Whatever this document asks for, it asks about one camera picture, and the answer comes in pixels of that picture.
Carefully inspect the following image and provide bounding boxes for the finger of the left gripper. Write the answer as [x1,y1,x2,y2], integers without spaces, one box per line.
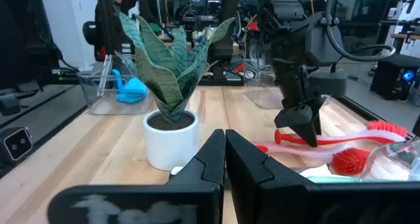
[312,97,325,135]
[274,104,319,148]

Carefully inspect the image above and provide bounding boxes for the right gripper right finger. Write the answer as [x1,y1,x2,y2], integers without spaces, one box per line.
[225,129,420,224]

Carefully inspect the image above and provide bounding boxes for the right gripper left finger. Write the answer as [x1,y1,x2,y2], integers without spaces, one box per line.
[47,128,228,224]

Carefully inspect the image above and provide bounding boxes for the red-handled red dish brush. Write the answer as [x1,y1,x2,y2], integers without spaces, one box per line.
[274,120,410,147]

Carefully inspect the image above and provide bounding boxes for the green translucent plastic bin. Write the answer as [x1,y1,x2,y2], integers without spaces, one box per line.
[304,174,364,185]

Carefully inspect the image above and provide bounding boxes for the snake plant in white pot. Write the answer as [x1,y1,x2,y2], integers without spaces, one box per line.
[114,12,236,171]

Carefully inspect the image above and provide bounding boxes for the black box with blue light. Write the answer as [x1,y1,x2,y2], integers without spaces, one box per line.
[369,54,420,101]

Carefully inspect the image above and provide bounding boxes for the large clear plastic bin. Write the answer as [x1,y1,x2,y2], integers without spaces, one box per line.
[76,55,154,116]

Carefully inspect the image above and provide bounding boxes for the person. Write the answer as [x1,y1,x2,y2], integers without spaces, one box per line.
[94,0,138,62]

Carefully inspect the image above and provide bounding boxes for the black office chair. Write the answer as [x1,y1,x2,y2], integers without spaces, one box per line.
[81,20,99,62]

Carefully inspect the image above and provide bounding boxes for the clear bin with handle cutouts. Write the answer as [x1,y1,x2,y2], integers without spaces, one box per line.
[242,58,332,110]

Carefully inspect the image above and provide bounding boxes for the pink-handled red dish brush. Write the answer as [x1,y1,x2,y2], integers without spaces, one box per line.
[251,141,372,177]

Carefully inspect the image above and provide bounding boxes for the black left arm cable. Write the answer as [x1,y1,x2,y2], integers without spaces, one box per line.
[324,0,397,62]

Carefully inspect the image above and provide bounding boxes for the grey table-level camera box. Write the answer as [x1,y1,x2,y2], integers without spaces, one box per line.
[0,127,33,162]

